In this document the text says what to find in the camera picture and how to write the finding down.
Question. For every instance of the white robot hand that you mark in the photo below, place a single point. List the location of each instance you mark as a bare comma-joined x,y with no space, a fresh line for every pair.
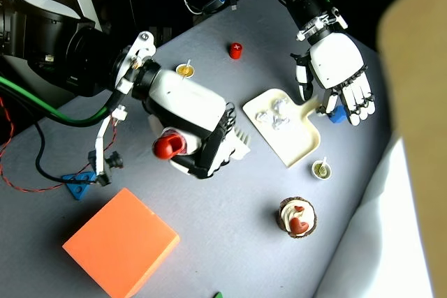
335,60
188,102

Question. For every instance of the small bowl yellow food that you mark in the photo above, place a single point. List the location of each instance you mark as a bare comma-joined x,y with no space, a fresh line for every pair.
184,69

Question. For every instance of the blurred tan panel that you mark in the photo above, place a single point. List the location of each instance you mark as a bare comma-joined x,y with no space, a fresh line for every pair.
419,102

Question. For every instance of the cream plastic dustpan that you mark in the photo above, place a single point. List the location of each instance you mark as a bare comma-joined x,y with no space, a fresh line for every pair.
297,141

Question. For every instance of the toy cupcake white frosting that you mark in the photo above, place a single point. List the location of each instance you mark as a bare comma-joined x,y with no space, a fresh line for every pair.
297,219

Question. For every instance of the red cylinder block white cross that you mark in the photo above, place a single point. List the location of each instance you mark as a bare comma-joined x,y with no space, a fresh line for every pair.
235,52

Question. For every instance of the green triangle block with holes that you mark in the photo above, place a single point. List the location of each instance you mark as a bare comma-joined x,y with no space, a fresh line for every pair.
218,295

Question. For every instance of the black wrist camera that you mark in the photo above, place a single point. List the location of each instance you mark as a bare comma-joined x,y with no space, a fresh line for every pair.
113,162

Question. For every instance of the small bowl green soup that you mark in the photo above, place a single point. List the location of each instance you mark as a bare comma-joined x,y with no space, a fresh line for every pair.
321,169

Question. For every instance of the grey table cloth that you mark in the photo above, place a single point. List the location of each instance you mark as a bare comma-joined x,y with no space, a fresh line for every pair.
227,259

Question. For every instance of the blue hexagonal block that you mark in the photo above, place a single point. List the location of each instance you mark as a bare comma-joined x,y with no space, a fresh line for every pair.
339,116

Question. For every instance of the white sheet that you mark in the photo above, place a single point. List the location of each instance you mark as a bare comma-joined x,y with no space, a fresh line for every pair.
384,242

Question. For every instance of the white paper ball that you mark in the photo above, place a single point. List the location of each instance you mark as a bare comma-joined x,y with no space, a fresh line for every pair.
263,116
282,121
279,105

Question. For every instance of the blue triangle block with holes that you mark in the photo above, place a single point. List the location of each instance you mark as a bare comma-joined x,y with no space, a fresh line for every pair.
78,190

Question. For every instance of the orange foam cube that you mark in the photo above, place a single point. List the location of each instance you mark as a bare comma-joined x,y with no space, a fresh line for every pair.
118,245

